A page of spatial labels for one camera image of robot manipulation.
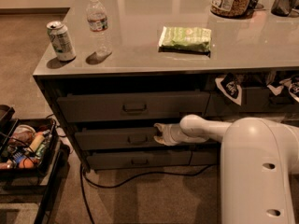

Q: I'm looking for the green snack bag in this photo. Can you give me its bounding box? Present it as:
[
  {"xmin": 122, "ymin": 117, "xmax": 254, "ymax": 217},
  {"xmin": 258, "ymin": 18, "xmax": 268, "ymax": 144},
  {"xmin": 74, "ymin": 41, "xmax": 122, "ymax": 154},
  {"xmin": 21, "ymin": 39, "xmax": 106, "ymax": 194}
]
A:
[{"xmin": 159, "ymin": 26, "xmax": 211, "ymax": 53}]

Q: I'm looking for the orange fruit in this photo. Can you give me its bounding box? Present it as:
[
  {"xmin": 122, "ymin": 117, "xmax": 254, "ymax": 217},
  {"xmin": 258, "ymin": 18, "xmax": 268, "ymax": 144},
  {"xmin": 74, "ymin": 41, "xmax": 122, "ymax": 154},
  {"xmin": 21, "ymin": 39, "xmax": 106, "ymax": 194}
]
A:
[{"xmin": 19, "ymin": 158, "xmax": 35, "ymax": 169}]

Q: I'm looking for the black white snack bag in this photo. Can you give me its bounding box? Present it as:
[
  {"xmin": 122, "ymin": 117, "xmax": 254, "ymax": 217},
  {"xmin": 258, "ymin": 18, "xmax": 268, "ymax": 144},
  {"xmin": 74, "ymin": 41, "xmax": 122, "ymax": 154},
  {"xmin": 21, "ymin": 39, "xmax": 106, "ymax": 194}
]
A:
[{"xmin": 267, "ymin": 75, "xmax": 299, "ymax": 103}]

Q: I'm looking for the yellow mustard bottle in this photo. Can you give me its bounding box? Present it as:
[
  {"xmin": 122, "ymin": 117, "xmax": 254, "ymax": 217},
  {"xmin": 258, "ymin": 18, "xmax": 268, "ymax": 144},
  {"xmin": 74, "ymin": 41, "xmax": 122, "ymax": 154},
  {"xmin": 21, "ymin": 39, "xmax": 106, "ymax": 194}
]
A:
[{"xmin": 27, "ymin": 130, "xmax": 50, "ymax": 153}]

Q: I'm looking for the black power cable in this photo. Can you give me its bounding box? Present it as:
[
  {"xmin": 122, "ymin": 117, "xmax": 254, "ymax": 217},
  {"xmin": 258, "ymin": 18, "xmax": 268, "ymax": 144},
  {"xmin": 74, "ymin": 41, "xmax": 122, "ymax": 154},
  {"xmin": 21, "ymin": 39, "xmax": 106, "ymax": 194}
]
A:
[{"xmin": 79, "ymin": 163, "xmax": 219, "ymax": 224}]

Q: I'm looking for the silver green soda can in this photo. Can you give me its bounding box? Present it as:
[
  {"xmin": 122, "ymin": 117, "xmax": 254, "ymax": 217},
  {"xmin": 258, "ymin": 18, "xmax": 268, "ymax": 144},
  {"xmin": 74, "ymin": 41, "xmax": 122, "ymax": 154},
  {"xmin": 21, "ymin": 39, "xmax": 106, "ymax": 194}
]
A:
[{"xmin": 47, "ymin": 21, "xmax": 76, "ymax": 62}]

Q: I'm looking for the black cart frame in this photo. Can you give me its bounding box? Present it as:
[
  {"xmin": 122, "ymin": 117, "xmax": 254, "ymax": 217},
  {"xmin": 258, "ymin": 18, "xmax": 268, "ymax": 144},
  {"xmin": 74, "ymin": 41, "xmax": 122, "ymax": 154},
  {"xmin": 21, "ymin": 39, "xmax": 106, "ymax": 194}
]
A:
[{"xmin": 0, "ymin": 105, "xmax": 70, "ymax": 224}]

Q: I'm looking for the grey drawer cabinet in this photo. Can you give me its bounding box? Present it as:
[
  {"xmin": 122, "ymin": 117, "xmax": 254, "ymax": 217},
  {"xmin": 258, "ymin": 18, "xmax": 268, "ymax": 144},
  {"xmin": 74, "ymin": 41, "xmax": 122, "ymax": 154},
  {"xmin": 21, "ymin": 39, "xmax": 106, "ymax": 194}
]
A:
[{"xmin": 34, "ymin": 0, "xmax": 299, "ymax": 170}]

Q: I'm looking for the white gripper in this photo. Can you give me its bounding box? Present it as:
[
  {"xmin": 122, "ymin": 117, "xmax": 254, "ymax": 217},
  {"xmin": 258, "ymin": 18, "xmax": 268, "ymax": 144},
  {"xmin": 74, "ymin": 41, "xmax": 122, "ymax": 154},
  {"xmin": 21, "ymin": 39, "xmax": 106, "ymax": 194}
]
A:
[{"xmin": 154, "ymin": 123, "xmax": 186, "ymax": 146}]

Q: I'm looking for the dark glass container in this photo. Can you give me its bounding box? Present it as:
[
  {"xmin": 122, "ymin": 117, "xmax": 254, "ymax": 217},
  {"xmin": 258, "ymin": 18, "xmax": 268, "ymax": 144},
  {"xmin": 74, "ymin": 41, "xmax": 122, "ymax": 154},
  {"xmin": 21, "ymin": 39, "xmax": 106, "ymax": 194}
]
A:
[{"xmin": 271, "ymin": 0, "xmax": 297, "ymax": 17}]

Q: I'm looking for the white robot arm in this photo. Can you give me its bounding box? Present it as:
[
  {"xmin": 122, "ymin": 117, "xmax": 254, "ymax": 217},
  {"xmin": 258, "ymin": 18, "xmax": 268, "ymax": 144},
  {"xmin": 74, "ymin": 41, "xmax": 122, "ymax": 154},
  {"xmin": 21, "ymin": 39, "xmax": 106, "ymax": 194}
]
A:
[{"xmin": 154, "ymin": 115, "xmax": 299, "ymax": 224}]

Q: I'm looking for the black bin of items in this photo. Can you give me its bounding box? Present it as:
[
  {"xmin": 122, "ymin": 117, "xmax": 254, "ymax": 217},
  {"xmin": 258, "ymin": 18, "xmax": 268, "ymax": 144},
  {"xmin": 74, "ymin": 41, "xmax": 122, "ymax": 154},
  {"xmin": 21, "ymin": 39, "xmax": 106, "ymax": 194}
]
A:
[{"xmin": 0, "ymin": 119, "xmax": 58, "ymax": 176}]

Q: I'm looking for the clear plastic water bottle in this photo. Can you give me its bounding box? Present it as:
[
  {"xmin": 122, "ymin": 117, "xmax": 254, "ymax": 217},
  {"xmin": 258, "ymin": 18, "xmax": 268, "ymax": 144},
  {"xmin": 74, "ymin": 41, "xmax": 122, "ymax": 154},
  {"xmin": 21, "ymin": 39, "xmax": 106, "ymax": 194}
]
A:
[{"xmin": 86, "ymin": 0, "xmax": 112, "ymax": 58}]

